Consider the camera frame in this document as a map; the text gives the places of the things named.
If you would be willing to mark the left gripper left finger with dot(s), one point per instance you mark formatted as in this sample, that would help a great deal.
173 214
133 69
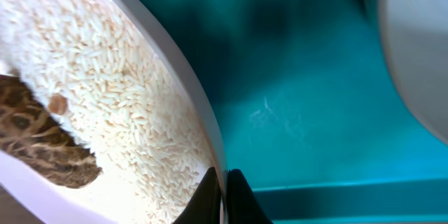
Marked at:
205 205

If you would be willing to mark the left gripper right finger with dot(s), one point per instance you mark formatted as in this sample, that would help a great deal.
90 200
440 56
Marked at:
242 207

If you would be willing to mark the brown food piece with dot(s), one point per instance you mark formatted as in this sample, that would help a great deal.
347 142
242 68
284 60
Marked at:
31 135

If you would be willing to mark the white rice pile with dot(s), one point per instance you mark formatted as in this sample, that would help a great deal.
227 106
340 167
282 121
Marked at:
105 87

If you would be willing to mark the grey bowl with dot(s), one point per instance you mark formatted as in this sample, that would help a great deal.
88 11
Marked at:
413 35

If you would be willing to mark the teal serving tray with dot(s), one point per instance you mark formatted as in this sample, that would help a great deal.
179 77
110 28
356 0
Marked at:
307 110

